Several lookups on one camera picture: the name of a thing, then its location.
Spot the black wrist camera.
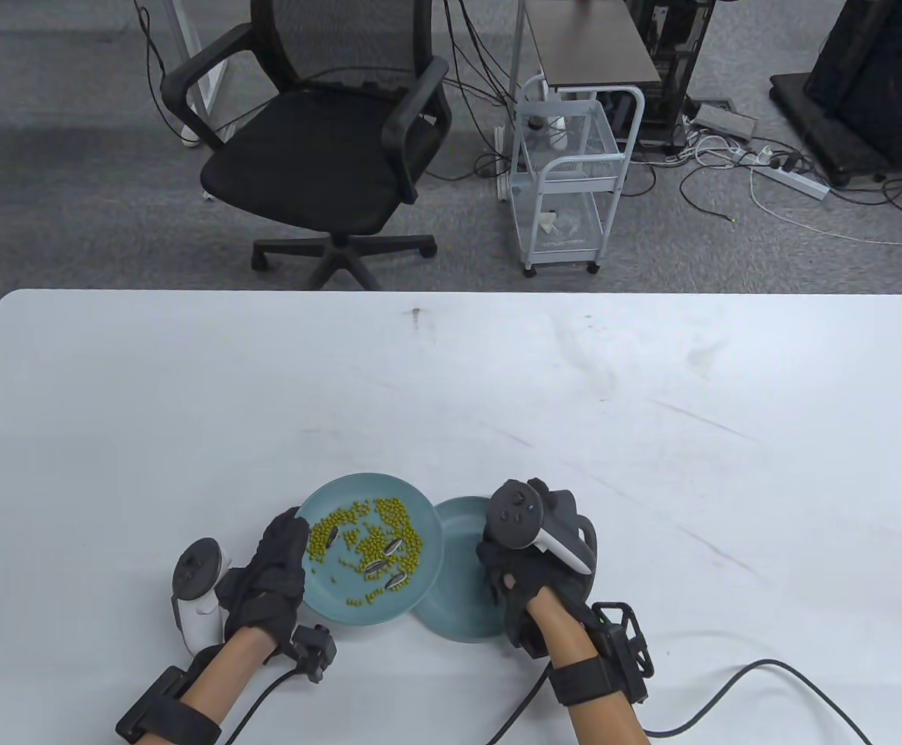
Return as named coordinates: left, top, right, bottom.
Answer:
left=290, top=623, right=338, bottom=684
left=501, top=605, right=551, bottom=659

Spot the white floor cable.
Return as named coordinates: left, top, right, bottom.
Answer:
left=750, top=163, right=902, bottom=248

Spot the person's right hand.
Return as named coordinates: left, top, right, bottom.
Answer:
left=476, top=477, right=600, bottom=623

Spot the group of sunflower seeds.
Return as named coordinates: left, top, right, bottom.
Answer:
left=313, top=528, right=413, bottom=591

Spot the small white power strip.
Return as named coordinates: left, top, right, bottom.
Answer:
left=494, top=124, right=512, bottom=204

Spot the black office chair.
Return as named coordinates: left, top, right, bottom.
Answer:
left=160, top=0, right=453, bottom=292

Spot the black forearm pack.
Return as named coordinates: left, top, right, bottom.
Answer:
left=115, top=669, right=186, bottom=744
left=591, top=601, right=655, bottom=705

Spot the black stand base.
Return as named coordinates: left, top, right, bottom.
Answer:
left=769, top=71, right=902, bottom=187

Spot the grey white handheld controller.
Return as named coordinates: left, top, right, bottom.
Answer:
left=170, top=538, right=233, bottom=653
left=484, top=480, right=593, bottom=575

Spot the person's left forearm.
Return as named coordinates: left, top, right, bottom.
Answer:
left=175, top=625, right=277, bottom=734

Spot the long white power strip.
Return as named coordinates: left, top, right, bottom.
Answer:
left=744, top=151, right=832, bottom=202

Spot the thick black cable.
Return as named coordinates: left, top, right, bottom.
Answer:
left=641, top=658, right=871, bottom=745

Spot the pile of green beans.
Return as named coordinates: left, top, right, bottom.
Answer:
left=305, top=497, right=427, bottom=608

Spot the white rolling cart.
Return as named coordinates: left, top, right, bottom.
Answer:
left=507, top=75, right=646, bottom=278

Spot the person's left hand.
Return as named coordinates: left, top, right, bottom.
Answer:
left=214, top=507, right=312, bottom=654

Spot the bundle of black cables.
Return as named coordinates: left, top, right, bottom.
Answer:
left=442, top=0, right=526, bottom=183

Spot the grey adapter box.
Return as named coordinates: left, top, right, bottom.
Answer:
left=690, top=102, right=758, bottom=141

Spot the person's right forearm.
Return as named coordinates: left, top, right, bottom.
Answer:
left=525, top=590, right=654, bottom=745

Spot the thin black camera cable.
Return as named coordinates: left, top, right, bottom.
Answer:
left=490, top=667, right=553, bottom=745
left=222, top=669, right=297, bottom=745

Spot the teal plate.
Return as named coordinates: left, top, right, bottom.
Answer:
left=412, top=497, right=514, bottom=643
left=294, top=473, right=446, bottom=628

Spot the brown top side table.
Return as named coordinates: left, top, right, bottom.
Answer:
left=509, top=0, right=663, bottom=100

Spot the white desk leg frame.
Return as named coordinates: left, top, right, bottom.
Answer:
left=162, top=0, right=233, bottom=148

